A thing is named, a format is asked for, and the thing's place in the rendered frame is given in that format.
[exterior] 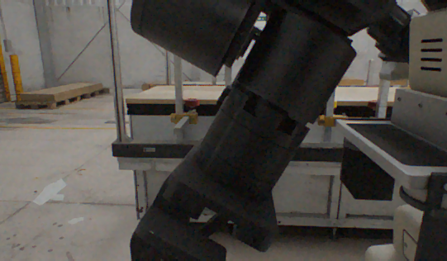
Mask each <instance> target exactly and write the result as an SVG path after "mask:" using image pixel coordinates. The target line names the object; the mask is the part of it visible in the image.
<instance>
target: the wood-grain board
mask: <svg viewBox="0 0 447 261"><path fill-rule="evenodd" d="M224 88H225V86H183V104H184V99H199V104H216V100H217V99H218V98H219V96H220V95H221V94H222V92H223V90H224ZM395 88H407V89H410V87H389V93H388V102H387V107H393V103H394V98H395ZM377 98H378V88H336V89H335V100H336V101H337V104H336V106H358V107H367V106H368V102H369V100H377ZM125 102H126V103H149V104H175V91H174V86H157V87H155V88H150V89H147V90H145V91H143V92H141V93H138V94H136V95H134V96H131V97H128V98H127V99H125Z"/></svg>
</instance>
